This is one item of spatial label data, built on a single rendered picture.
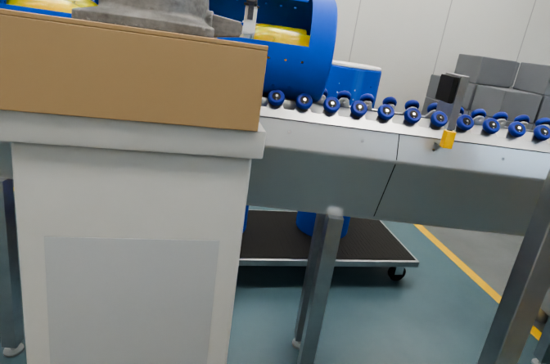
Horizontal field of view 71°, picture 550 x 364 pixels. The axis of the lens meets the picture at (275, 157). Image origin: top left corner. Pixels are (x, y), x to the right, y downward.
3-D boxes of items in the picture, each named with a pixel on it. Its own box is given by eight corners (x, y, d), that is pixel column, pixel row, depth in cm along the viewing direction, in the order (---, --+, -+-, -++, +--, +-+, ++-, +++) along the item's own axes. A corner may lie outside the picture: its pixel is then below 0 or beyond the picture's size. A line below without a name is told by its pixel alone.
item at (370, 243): (412, 286, 198) (420, 261, 193) (96, 288, 165) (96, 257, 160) (370, 235, 246) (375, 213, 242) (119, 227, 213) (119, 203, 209)
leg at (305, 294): (307, 351, 148) (337, 200, 129) (292, 349, 147) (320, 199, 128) (305, 339, 153) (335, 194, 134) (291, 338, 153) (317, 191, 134)
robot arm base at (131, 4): (242, 42, 52) (246, -2, 51) (67, 18, 49) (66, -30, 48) (239, 43, 70) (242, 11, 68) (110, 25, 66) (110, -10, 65)
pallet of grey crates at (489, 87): (545, 193, 383) (591, 71, 347) (475, 189, 365) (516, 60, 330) (466, 155, 494) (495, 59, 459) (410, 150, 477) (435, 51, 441)
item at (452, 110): (454, 130, 113) (470, 76, 108) (441, 128, 113) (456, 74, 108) (439, 123, 122) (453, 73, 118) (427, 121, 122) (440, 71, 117)
